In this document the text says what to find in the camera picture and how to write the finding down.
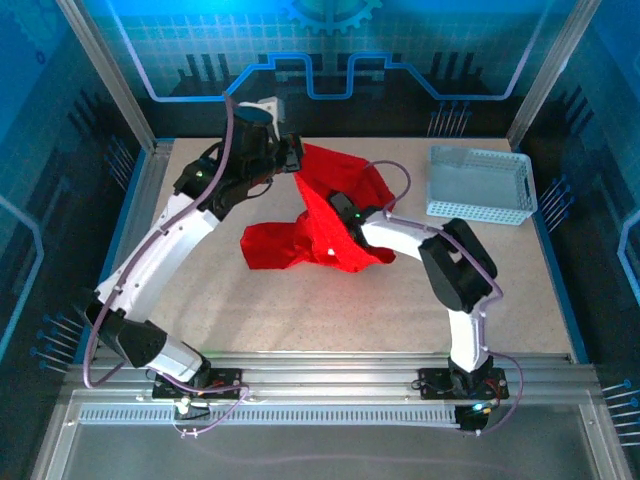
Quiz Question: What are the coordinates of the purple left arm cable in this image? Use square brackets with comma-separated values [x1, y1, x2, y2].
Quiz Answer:
[82, 91, 251, 440]

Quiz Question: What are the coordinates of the grey metal base plate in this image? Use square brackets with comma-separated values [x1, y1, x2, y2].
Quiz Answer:
[29, 389, 631, 480]

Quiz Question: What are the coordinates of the black connector block with LEDs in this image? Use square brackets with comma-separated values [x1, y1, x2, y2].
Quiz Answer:
[457, 399, 496, 435]

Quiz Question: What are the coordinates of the red t-shirt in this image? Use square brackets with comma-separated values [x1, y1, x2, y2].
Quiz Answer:
[239, 142, 399, 274]

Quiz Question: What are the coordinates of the aluminium side rail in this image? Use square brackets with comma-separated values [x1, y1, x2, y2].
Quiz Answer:
[82, 141, 175, 364]

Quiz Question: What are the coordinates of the white perforated plastic basket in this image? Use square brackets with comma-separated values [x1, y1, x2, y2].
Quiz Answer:
[426, 144, 539, 229]

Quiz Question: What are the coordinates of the aluminium frame rail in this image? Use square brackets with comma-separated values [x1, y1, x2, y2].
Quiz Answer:
[62, 349, 599, 399]

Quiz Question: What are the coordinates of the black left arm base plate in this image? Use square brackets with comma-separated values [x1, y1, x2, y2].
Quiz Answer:
[151, 367, 245, 401]

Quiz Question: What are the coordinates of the grey slotted cable duct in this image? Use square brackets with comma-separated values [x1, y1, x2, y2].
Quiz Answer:
[78, 402, 464, 427]

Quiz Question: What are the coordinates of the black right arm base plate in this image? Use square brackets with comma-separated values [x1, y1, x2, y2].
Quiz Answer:
[417, 366, 510, 401]

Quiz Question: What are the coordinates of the aluminium frame post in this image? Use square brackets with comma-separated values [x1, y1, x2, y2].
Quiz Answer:
[53, 0, 162, 154]
[506, 0, 604, 151]

